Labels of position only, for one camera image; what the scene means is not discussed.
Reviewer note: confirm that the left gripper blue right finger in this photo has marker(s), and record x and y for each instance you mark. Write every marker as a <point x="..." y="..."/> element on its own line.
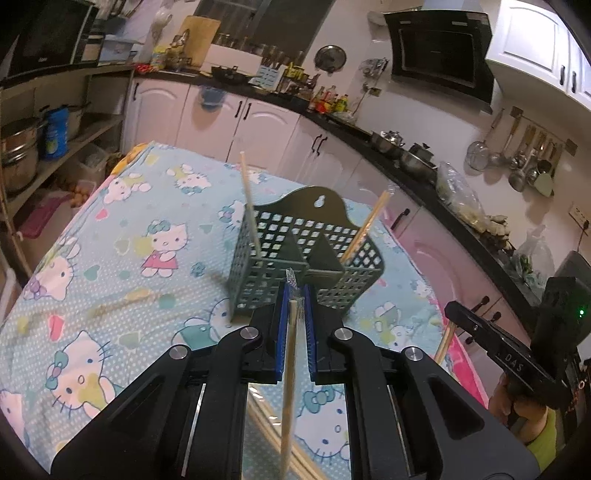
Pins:
<point x="310" y="303"/>

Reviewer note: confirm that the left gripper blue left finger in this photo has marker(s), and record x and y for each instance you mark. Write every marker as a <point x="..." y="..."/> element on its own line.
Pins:
<point x="281" y="314"/>

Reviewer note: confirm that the chopsticks pair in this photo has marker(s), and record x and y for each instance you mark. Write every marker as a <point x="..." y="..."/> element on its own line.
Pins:
<point x="290" y="374"/>

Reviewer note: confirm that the chopsticks compartment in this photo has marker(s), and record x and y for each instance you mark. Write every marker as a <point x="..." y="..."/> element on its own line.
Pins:
<point x="361" y="234"/>
<point x="249" y="211"/>

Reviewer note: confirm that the dark kitchen window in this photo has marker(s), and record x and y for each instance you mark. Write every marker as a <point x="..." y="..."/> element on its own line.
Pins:
<point x="263" y="26"/>

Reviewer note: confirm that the person's right hand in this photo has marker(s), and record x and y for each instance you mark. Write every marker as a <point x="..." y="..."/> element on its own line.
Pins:
<point x="502" y="405"/>

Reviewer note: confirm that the dark green utensil basket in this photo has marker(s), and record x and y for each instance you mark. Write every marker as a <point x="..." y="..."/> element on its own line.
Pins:
<point x="306" y="231"/>

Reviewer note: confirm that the wrapped chopsticks on table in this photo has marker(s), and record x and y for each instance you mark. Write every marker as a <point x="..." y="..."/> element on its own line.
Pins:
<point x="277" y="438"/>

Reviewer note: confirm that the steel mixing bowl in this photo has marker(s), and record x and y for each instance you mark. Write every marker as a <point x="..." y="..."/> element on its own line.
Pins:
<point x="418" y="168"/>

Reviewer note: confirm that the clear plastic food bag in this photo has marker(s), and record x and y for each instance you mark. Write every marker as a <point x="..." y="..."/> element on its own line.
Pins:
<point x="454" y="191"/>

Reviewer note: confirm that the black wok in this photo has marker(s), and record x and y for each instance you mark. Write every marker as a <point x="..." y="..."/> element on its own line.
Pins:
<point x="230" y="76"/>

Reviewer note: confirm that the hanging pot lid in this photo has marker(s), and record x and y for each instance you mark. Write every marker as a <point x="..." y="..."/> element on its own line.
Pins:
<point x="330" y="58"/>

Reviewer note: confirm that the black range hood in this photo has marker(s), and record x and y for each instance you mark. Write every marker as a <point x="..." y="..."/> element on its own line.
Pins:
<point x="445" y="50"/>

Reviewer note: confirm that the wooden cutting board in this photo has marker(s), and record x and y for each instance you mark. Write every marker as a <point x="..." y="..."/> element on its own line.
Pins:
<point x="201" y="32"/>

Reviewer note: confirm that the blue canister on shelf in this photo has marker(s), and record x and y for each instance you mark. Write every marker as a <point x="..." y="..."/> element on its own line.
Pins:
<point x="56" y="133"/>

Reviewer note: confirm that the steel pot on shelf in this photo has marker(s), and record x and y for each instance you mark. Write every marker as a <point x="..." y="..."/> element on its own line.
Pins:
<point x="19" y="153"/>

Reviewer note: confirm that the black microwave oven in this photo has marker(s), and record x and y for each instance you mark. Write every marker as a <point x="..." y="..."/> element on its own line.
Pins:
<point x="52" y="34"/>

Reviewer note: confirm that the hanging wire strainer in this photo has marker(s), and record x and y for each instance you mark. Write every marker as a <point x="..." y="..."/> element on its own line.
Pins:
<point x="477" y="155"/>

